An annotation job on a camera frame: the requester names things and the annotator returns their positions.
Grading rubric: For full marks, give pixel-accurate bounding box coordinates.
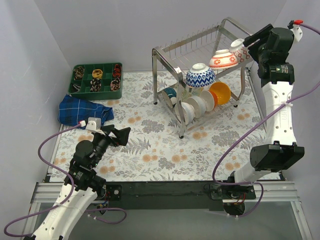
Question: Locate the red diamond patterned bowl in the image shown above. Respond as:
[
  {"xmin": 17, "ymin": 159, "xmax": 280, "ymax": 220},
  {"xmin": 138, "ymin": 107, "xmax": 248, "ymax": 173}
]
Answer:
[{"xmin": 229, "ymin": 38, "xmax": 251, "ymax": 63}]

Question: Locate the orange white patterned bowl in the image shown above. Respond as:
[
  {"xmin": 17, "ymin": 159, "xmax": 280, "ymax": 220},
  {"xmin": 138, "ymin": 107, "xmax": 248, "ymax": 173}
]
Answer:
[{"xmin": 208, "ymin": 49, "xmax": 239, "ymax": 70}]

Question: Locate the blue white patterned bowl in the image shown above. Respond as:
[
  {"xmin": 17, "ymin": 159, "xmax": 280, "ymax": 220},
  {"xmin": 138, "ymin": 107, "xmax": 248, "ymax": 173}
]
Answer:
[{"xmin": 186, "ymin": 63, "xmax": 216, "ymax": 88}]

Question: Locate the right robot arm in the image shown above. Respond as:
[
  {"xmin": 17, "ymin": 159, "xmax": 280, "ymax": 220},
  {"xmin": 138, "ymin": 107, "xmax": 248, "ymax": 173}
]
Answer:
[{"xmin": 226, "ymin": 20, "xmax": 305, "ymax": 199}]

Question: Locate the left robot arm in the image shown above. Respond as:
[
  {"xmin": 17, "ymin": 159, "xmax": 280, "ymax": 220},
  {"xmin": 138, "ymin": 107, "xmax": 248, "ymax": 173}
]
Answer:
[{"xmin": 25, "ymin": 124, "xmax": 131, "ymax": 240}]

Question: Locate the stainless steel dish rack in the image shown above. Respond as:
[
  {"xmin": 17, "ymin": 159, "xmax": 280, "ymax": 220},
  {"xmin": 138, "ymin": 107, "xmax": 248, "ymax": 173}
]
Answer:
[{"xmin": 152, "ymin": 17, "xmax": 253, "ymax": 139}]

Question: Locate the blue plaid cloth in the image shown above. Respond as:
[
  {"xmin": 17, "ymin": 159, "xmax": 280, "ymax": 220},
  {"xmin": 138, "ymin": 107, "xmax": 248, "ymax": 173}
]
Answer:
[{"xmin": 57, "ymin": 94, "xmax": 115, "ymax": 127}]

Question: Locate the dark floral rolled tie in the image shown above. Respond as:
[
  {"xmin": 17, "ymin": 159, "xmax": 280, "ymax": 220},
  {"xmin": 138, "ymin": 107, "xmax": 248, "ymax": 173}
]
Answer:
[{"xmin": 90, "ymin": 78, "xmax": 102, "ymax": 92}]

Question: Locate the green compartment tray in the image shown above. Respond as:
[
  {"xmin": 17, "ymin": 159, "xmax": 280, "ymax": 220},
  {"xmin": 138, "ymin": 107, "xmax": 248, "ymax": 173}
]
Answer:
[{"xmin": 68, "ymin": 62, "xmax": 124, "ymax": 101}]

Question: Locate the yellow rolled tie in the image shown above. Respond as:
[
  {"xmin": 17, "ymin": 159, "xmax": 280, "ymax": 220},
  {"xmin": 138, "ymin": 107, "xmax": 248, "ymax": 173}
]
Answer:
[{"xmin": 92, "ymin": 69, "xmax": 103, "ymax": 79}]

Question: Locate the orange black rolled tie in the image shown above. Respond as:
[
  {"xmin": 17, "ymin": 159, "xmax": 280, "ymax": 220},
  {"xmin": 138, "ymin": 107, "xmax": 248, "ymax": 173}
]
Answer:
[{"xmin": 112, "ymin": 63, "xmax": 122, "ymax": 78}]

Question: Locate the teal rimmed white bowl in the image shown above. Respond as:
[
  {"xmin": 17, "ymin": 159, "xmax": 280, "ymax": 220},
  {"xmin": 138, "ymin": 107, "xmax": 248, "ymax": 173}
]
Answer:
[{"xmin": 162, "ymin": 87, "xmax": 177, "ymax": 109}]

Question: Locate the brown rolled tie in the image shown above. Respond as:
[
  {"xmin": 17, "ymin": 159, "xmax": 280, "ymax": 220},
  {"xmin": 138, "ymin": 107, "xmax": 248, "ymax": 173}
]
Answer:
[{"xmin": 73, "ymin": 66, "xmax": 85, "ymax": 80}]

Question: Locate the white bowl front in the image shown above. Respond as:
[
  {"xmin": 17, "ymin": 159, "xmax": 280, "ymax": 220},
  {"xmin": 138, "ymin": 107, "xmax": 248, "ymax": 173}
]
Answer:
[{"xmin": 174, "ymin": 102, "xmax": 195, "ymax": 125}]

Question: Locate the green patterned plate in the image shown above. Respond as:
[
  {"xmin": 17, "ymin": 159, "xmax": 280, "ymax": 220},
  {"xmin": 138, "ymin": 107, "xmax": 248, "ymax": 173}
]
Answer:
[{"xmin": 189, "ymin": 87, "xmax": 204, "ymax": 97}]

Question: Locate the orange flower patterned plate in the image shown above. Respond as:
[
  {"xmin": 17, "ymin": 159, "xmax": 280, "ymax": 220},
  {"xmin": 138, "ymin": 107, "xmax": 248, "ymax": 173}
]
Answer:
[{"xmin": 181, "ymin": 89, "xmax": 192, "ymax": 102}]

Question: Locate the white bowl middle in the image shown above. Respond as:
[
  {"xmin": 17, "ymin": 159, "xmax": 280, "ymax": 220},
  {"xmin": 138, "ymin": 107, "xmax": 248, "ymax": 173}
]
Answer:
[{"xmin": 186, "ymin": 96, "xmax": 207, "ymax": 118}]

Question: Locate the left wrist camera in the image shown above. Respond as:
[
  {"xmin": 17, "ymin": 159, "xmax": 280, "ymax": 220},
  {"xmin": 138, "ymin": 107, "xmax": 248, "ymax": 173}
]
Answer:
[{"xmin": 85, "ymin": 117, "xmax": 102, "ymax": 132}]

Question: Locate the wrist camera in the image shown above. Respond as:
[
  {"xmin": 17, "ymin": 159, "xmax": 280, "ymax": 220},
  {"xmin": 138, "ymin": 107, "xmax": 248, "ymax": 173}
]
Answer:
[
  {"xmin": 85, "ymin": 117, "xmax": 102, "ymax": 132},
  {"xmin": 287, "ymin": 19, "xmax": 304, "ymax": 44}
]

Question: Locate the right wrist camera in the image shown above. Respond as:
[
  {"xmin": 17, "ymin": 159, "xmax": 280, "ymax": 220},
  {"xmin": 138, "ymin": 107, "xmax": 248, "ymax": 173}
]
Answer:
[{"xmin": 287, "ymin": 19, "xmax": 304, "ymax": 44}]

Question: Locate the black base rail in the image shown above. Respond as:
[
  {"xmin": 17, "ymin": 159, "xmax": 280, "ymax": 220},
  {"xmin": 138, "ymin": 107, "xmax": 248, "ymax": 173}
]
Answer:
[{"xmin": 105, "ymin": 180, "xmax": 256, "ymax": 211}]

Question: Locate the aluminium frame rail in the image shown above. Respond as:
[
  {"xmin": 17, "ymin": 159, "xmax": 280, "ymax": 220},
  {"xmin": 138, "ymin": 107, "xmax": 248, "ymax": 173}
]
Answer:
[{"xmin": 29, "ymin": 181, "xmax": 301, "ymax": 205}]

